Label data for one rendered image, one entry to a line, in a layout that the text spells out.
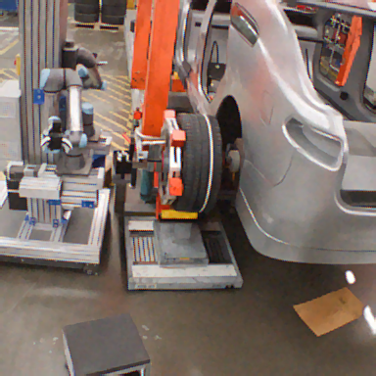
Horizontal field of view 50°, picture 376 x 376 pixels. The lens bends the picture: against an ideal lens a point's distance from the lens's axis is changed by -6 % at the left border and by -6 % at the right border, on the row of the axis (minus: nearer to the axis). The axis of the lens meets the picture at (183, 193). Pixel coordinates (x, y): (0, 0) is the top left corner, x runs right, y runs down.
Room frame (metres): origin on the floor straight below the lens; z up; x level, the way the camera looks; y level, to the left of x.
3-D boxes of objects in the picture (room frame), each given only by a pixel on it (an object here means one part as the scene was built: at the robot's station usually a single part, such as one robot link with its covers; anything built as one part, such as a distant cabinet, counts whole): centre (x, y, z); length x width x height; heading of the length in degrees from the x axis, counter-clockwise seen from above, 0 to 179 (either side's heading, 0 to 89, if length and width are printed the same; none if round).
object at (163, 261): (2.62, -0.02, 0.13); 0.50 x 0.36 x 0.10; 13
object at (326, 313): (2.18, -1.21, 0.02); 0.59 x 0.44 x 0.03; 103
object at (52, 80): (2.32, 0.86, 1.19); 0.15 x 0.12 x 0.55; 112
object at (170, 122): (2.53, 0.13, 0.85); 0.54 x 0.07 x 0.54; 13
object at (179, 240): (2.57, -0.03, 0.32); 0.40 x 0.30 x 0.28; 13
